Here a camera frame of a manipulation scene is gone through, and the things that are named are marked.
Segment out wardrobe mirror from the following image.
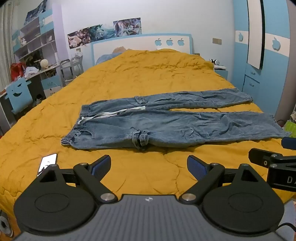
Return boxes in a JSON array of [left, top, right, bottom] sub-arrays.
[[246, 0, 265, 70]]

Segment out teal wall poster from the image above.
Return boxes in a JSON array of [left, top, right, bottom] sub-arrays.
[[89, 24, 115, 42]]

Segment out blue chair with face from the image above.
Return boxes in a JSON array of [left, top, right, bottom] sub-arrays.
[[5, 77, 33, 114]]

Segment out black cable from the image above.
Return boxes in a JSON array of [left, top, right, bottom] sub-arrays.
[[277, 222, 295, 231]]

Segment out white desk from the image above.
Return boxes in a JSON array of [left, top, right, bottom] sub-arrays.
[[0, 62, 62, 131]]

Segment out dark pink wall poster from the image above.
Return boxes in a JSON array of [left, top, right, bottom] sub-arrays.
[[67, 30, 91, 49]]

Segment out white and blue shelf unit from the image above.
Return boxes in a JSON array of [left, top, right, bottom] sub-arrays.
[[11, 5, 63, 70]]

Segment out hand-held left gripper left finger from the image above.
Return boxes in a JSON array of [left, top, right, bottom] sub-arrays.
[[37, 155, 117, 205]]

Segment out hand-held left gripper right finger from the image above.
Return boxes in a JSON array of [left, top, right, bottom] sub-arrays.
[[178, 155, 260, 205]]

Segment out poster on shelf unit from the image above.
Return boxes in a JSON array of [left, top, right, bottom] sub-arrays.
[[24, 0, 48, 25]]

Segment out white curtain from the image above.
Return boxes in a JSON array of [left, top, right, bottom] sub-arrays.
[[0, 9, 15, 90]]

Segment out pale blue wall poster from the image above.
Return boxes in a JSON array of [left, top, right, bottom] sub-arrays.
[[113, 17, 142, 37]]

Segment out white and blue headboard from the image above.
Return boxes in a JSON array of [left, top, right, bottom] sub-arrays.
[[91, 34, 193, 66]]

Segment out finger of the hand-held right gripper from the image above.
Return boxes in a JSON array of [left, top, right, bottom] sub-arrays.
[[248, 148, 296, 168], [282, 137, 296, 150]]

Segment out grey trolley cart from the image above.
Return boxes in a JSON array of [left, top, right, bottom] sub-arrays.
[[59, 56, 84, 88]]

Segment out yellow quilted blanket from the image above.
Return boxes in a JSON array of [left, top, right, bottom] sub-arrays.
[[0, 49, 295, 240]]

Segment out blue pillow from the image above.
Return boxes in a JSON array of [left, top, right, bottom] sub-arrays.
[[96, 52, 123, 65]]

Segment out green packet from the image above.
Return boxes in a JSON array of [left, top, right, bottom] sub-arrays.
[[285, 120, 296, 133]]

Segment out smartphone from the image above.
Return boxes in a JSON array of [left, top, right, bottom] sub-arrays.
[[37, 153, 58, 178]]

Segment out red bag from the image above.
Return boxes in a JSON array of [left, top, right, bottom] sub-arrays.
[[10, 62, 25, 81]]

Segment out blue nightstand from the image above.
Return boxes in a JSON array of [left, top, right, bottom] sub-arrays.
[[213, 65, 229, 81]]

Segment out cartoon printed cloth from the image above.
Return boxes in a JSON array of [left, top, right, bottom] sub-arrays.
[[0, 208, 15, 240]]

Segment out blue wardrobe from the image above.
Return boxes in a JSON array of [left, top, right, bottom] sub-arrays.
[[232, 0, 296, 116]]

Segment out white plastic bag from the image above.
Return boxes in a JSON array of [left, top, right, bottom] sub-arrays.
[[25, 66, 39, 77]]

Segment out blue denim pants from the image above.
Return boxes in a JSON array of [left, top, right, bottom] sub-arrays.
[[60, 88, 292, 151]]

